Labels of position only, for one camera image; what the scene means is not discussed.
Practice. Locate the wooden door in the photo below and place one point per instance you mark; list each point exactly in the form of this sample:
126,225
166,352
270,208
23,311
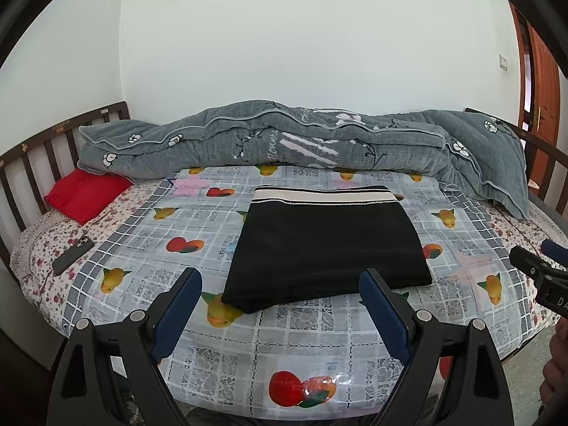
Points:
543,84

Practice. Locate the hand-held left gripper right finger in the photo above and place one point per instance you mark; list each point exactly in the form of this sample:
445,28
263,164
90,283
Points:
381,315

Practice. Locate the red pillow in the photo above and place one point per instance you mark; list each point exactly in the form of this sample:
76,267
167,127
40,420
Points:
84,193

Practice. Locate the dark wooden bed frame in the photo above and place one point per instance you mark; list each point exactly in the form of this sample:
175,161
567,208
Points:
26,164

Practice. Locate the fruit-print plastic sheet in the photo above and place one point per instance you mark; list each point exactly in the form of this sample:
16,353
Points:
310,341

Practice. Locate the floral bedsheet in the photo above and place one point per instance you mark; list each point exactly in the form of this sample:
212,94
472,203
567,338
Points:
40,248

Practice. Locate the black pants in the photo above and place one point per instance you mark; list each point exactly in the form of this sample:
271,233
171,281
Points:
328,244

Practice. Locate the grey floral quilt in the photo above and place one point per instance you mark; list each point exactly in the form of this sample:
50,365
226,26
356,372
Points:
310,142

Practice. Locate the person's right hand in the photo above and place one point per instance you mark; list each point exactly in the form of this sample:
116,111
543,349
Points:
557,364

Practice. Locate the white wall switch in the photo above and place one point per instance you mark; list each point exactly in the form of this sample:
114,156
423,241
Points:
503,62

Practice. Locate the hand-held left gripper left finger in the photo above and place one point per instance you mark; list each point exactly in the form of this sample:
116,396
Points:
177,310

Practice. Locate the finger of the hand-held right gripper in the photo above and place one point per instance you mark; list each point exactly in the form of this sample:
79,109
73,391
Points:
557,253
528,262

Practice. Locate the dark phone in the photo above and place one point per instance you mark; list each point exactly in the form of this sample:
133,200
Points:
73,257

